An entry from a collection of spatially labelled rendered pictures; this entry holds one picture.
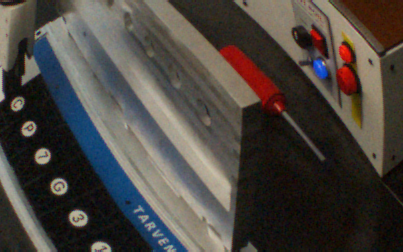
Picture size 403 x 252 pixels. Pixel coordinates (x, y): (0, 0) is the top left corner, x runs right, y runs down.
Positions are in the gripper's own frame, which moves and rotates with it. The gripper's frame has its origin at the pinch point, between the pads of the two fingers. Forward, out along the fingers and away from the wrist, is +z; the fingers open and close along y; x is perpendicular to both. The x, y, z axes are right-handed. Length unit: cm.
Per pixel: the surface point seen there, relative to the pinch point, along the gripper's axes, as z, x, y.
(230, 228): -5.1, 9.9, 34.7
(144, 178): 0.5, 9.2, 21.0
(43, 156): 1.4, 0.2, 13.2
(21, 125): 1.7, -0.7, 6.9
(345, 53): -15.8, 25.2, 29.5
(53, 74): 1.3, 6.7, 1.3
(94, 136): 1.1, 7.4, 13.3
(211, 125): -11.8, 10.7, 29.0
